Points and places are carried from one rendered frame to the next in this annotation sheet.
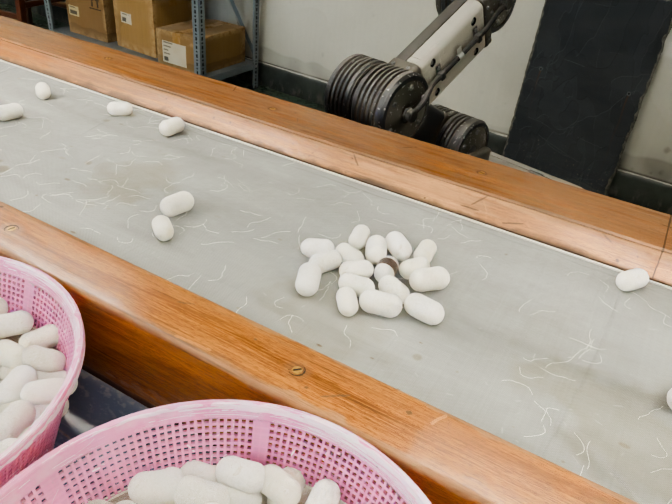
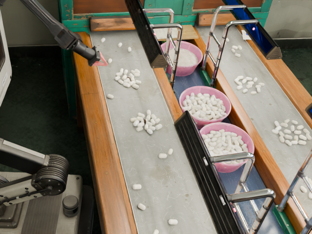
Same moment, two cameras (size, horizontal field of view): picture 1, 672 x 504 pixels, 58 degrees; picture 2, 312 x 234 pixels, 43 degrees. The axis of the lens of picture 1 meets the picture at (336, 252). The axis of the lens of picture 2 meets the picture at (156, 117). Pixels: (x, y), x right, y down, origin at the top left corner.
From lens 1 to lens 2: 196 cm
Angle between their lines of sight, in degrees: 94
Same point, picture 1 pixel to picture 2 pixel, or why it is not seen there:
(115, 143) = (154, 191)
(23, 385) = (206, 138)
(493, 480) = (171, 94)
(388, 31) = not seen: outside the picture
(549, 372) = (143, 99)
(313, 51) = not seen: outside the picture
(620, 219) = (93, 99)
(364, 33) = not seen: outside the picture
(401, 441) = (175, 101)
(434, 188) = (109, 127)
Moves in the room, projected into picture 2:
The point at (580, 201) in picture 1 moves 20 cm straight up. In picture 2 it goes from (92, 106) to (91, 73)
